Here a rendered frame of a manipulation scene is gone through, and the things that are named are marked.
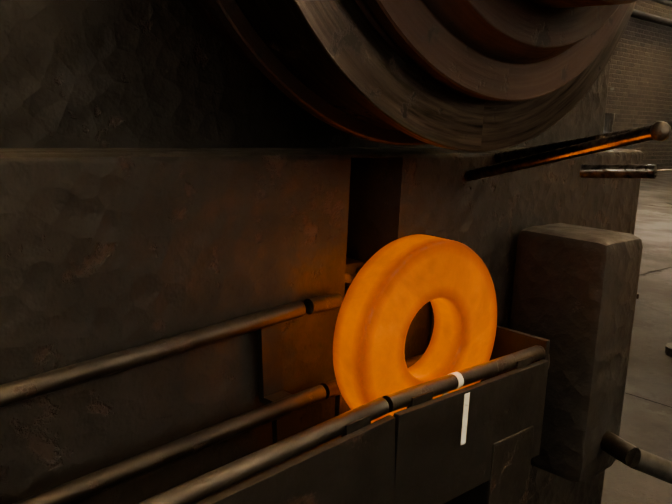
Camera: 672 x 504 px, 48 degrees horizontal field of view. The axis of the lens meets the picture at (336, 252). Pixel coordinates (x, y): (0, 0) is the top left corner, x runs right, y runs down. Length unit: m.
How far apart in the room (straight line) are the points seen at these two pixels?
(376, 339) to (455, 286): 0.09
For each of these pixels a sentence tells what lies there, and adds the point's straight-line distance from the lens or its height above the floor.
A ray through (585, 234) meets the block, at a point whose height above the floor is 0.80.
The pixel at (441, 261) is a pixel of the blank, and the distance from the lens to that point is 0.57.
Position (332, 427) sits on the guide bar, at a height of 0.71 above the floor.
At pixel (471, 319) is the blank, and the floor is 0.75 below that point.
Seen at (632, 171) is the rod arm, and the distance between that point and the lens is 0.57.
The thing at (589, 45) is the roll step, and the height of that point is 0.96.
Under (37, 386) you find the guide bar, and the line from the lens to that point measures 0.46.
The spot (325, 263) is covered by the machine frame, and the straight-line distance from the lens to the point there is 0.58.
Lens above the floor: 0.90
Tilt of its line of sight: 11 degrees down
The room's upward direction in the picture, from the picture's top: 3 degrees clockwise
